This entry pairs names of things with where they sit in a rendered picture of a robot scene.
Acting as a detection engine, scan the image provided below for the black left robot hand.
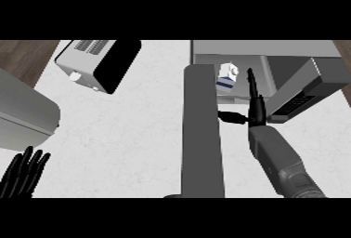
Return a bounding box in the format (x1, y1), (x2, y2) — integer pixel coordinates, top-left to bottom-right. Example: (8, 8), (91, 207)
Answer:
(0, 146), (52, 199)

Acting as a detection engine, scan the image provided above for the dark grey microwave door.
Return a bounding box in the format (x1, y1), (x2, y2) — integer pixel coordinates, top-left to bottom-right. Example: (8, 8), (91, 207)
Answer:
(164, 63), (226, 199)

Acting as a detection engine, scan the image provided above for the white toaster oven black door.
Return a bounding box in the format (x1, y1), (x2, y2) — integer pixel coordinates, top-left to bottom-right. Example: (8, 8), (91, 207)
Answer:
(54, 40), (144, 95)

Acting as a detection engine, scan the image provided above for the pale grey rounded appliance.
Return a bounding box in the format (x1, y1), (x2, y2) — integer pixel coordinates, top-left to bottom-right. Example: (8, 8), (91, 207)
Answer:
(0, 68), (63, 152)

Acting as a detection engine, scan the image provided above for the white blue milk carton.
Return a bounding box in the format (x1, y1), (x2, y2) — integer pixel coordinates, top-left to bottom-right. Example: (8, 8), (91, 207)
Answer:
(215, 61), (241, 94)

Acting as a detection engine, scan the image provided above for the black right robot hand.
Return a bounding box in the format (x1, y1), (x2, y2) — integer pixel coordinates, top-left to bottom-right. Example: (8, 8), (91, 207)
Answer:
(217, 67), (268, 127)

